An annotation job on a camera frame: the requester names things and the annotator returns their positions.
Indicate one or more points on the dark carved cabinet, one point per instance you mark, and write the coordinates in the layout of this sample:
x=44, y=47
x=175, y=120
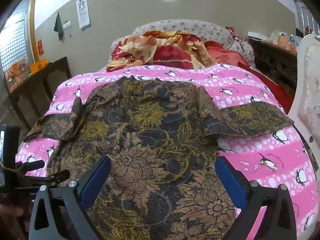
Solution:
x=275, y=62

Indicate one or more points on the green hanging towel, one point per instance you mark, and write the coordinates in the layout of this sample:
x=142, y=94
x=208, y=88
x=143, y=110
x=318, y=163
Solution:
x=58, y=26

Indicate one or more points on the person's left hand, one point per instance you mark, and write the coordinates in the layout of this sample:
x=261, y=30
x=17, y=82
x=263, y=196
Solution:
x=12, y=212

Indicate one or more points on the red wall sticker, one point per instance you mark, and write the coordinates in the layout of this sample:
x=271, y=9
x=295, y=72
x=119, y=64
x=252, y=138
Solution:
x=40, y=47

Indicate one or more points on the dark wooden chair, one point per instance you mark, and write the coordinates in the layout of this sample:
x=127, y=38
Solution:
x=50, y=80

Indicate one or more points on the orange printed carton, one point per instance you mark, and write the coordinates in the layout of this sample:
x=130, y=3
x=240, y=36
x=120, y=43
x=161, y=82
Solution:
x=16, y=75

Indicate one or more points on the red patterned cloth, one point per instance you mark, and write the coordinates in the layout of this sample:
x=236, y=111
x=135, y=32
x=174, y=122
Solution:
x=232, y=32

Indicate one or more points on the red floral quilt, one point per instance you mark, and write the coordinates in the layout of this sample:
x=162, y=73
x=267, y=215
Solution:
x=170, y=52

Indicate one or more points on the brown floral shirt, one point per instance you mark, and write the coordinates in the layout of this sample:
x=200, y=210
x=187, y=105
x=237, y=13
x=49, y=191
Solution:
x=150, y=142

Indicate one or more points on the white wall switch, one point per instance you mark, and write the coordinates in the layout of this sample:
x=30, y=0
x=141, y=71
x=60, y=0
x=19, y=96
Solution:
x=66, y=25

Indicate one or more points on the glass block window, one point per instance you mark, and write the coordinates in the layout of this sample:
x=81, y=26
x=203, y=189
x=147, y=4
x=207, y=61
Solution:
x=15, y=37

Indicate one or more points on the pink penguin blanket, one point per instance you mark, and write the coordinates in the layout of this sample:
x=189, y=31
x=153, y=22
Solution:
x=262, y=155

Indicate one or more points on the pile of packets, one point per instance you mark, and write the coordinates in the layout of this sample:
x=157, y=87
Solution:
x=282, y=41

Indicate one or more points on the red bed sheet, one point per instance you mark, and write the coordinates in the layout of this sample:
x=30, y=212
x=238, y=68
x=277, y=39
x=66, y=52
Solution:
x=275, y=92

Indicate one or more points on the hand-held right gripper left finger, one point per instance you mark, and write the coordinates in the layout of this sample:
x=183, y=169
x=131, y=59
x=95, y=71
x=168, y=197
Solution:
x=96, y=182

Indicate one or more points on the metal stair railing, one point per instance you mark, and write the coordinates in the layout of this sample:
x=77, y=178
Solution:
x=307, y=17

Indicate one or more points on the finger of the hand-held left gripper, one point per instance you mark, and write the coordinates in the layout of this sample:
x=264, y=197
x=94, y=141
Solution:
x=32, y=166
x=57, y=176

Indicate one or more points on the orange box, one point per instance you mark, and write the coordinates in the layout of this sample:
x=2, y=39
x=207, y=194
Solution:
x=38, y=66

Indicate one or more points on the red yellow floral pillow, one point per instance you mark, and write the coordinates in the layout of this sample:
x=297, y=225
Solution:
x=200, y=28

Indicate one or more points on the white ornate chair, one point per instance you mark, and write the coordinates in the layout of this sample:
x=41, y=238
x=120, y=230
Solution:
x=307, y=85

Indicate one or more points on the white wall chart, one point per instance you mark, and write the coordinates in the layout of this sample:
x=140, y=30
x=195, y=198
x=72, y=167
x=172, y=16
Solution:
x=83, y=12

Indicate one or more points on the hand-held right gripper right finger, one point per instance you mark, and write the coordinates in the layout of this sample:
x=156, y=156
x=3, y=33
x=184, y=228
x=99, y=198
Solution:
x=230, y=182

